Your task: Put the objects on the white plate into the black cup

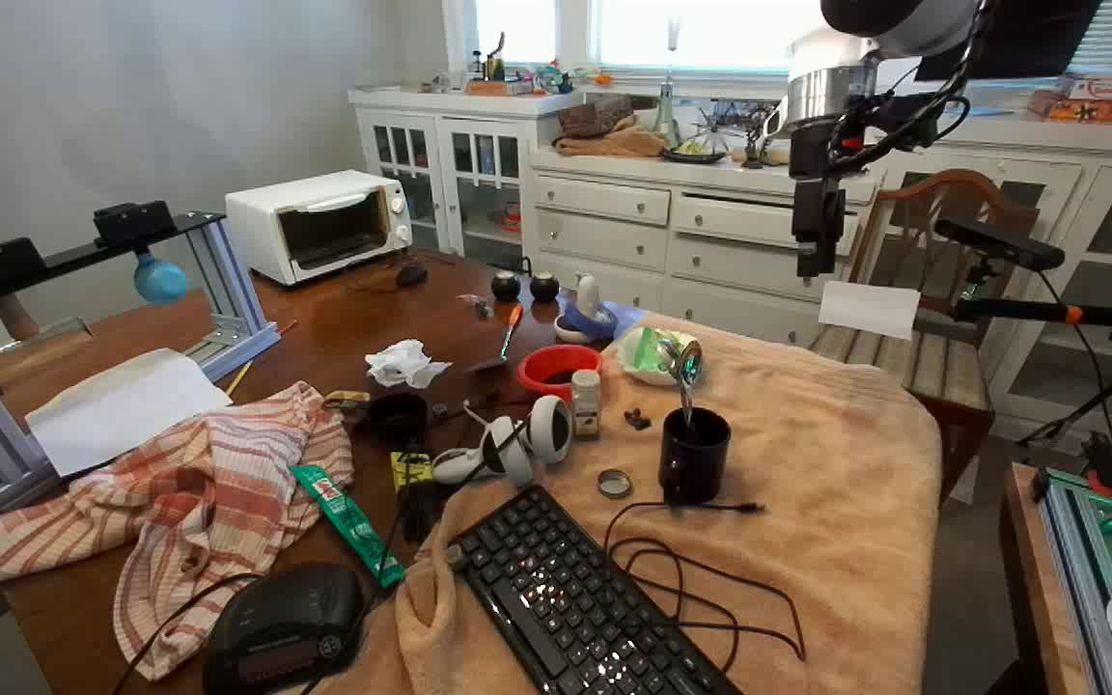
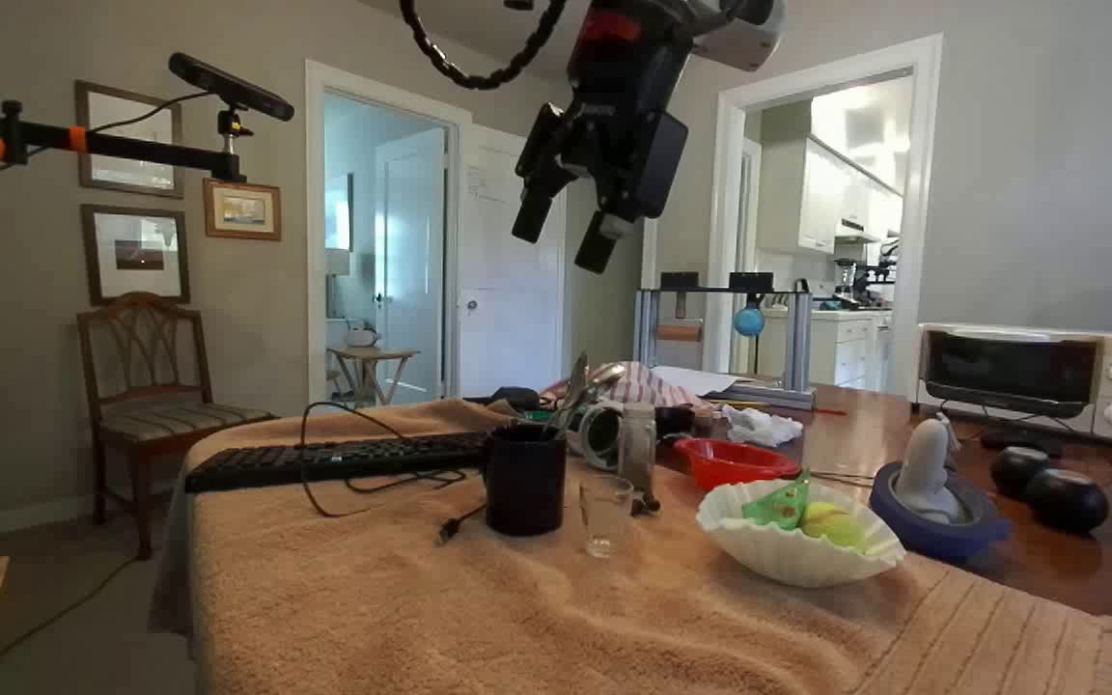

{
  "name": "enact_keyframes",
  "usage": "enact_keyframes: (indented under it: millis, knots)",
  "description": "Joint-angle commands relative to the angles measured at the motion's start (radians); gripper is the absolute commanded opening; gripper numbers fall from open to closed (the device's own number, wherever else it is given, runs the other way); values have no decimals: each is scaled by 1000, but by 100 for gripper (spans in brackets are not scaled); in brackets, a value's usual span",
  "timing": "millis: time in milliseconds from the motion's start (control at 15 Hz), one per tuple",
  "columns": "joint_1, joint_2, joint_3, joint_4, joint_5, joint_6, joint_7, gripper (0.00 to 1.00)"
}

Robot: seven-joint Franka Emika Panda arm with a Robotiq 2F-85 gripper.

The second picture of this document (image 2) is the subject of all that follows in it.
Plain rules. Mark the black keyboard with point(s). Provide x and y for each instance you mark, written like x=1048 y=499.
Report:
x=333 y=461

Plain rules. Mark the white toaster oven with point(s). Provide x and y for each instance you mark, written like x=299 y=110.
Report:
x=1048 y=376

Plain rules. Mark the framed picture upper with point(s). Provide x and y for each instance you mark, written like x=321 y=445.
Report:
x=131 y=118

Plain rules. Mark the blue bulb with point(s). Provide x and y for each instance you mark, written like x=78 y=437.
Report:
x=750 y=324

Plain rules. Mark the wooden chair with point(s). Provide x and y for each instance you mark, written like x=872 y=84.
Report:
x=147 y=396

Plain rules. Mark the framed picture lower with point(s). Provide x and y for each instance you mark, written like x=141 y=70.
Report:
x=135 y=253

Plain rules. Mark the black cup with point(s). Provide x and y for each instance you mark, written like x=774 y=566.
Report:
x=525 y=478

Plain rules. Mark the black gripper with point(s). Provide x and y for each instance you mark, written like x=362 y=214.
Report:
x=615 y=129

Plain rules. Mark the black round speaker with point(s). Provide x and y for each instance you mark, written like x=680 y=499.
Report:
x=1017 y=469
x=1068 y=499

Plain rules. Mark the metal frame stand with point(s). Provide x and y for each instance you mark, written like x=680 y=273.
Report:
x=680 y=306

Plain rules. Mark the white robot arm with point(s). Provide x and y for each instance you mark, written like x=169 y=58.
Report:
x=732 y=33

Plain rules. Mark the tan towel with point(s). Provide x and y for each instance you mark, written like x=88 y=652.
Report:
x=333 y=591

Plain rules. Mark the red bowl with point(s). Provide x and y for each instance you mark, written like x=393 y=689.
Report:
x=729 y=461

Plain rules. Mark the green tape piece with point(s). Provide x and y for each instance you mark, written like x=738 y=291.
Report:
x=781 y=508

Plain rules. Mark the small framed picture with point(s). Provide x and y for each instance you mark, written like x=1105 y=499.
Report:
x=239 y=209

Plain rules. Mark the crumpled white tissue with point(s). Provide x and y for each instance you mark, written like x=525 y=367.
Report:
x=750 y=427

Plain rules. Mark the white scalloped plate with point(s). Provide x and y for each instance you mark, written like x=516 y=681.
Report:
x=790 y=553

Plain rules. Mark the small side table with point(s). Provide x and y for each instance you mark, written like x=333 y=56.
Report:
x=373 y=373

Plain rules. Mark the white headphones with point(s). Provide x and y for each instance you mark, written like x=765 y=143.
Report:
x=595 y=433

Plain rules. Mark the black camera on boom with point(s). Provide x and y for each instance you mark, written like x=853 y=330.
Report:
x=23 y=142

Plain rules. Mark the clear small glass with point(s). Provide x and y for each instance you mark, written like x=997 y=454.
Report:
x=606 y=514

